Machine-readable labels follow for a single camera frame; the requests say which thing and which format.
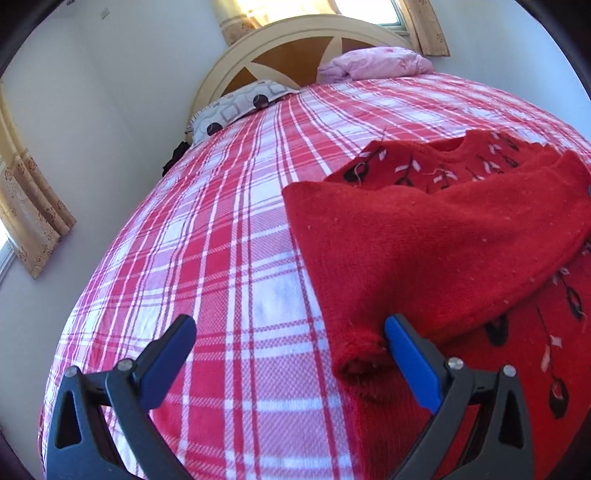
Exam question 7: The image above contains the window with grey frame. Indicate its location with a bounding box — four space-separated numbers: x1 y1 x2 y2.
0 224 16 284
333 0 409 34

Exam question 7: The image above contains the cream wooden headboard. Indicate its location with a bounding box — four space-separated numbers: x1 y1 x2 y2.
187 14 414 134

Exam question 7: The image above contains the grey patterned pillow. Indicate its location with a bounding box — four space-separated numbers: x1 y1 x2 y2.
187 80 301 144

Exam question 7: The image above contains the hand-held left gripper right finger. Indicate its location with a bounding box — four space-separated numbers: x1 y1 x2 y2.
384 314 534 480

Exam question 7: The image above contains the pink floral pillow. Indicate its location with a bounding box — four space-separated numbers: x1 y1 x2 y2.
318 46 435 84

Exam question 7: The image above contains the red plaid bedsheet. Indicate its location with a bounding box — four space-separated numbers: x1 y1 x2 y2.
39 73 591 480

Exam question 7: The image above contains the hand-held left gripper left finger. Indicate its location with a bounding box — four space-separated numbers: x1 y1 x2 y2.
46 315 197 480

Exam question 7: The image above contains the beige floral curtain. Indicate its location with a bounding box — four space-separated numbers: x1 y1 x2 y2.
401 0 451 57
211 0 343 46
0 80 77 280

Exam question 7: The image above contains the dark cloth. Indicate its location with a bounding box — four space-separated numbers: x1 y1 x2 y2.
161 142 190 177

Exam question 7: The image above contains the red knitted sweater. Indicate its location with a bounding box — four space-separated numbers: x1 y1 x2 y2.
281 130 591 480

